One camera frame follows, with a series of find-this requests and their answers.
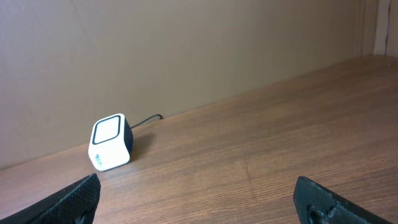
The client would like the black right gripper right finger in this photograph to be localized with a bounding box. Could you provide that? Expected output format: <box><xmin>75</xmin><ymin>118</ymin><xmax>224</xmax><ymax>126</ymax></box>
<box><xmin>293</xmin><ymin>176</ymin><xmax>391</xmax><ymax>224</ymax></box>

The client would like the black scanner cable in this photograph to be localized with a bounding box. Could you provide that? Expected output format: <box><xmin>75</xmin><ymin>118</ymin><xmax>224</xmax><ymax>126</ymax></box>
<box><xmin>130</xmin><ymin>114</ymin><xmax>164</xmax><ymax>129</ymax></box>

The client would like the white barcode scanner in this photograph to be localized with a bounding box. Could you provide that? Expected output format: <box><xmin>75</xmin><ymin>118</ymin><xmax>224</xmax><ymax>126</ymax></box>
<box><xmin>88</xmin><ymin>113</ymin><xmax>134</xmax><ymax>171</ymax></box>

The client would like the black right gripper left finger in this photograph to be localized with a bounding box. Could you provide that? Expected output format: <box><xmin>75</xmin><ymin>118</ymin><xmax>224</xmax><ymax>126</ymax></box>
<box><xmin>1</xmin><ymin>173</ymin><xmax>101</xmax><ymax>224</ymax></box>

